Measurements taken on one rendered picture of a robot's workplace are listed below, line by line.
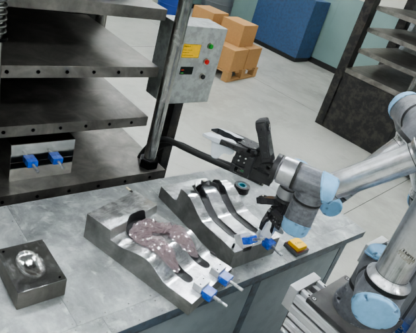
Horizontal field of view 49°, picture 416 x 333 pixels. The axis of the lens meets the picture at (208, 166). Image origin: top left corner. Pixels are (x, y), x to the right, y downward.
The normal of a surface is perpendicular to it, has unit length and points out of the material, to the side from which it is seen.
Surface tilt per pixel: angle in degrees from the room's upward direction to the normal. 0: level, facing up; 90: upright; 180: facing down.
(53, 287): 90
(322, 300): 0
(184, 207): 90
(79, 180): 0
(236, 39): 90
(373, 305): 98
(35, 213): 0
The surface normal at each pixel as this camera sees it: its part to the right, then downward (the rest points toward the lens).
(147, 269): -0.55, 0.28
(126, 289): 0.25, -0.84
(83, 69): 0.60, 0.52
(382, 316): -0.41, 0.47
